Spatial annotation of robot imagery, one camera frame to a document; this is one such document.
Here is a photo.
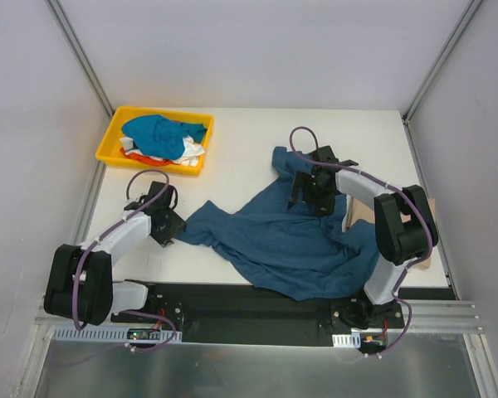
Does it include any dark blue t shirt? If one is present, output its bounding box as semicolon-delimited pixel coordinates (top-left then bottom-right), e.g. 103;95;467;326
177;147;380;301

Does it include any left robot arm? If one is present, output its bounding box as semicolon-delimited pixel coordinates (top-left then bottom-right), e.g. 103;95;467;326
43;181;186;329

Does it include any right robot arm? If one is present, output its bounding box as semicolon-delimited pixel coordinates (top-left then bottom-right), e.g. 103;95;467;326
288;146;438;329

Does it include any beige folded t shirt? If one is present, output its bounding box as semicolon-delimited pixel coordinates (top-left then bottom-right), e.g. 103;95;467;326
342;194;437;273

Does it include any orange t shirt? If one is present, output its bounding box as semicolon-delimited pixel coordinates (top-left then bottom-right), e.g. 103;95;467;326
124;153;173;167

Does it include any white t shirt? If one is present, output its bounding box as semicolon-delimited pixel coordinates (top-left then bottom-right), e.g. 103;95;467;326
120;136;205;167

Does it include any teal t shirt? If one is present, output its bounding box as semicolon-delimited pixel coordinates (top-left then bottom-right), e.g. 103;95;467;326
121;114;207;160

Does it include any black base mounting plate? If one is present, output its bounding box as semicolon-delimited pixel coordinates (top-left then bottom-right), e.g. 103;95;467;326
110;283;404;347

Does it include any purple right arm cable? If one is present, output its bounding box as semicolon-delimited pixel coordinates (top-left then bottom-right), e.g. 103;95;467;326
289;126;437;361

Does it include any grey slotted cable duct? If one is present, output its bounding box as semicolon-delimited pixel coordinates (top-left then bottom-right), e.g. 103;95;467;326
52;326;182;344

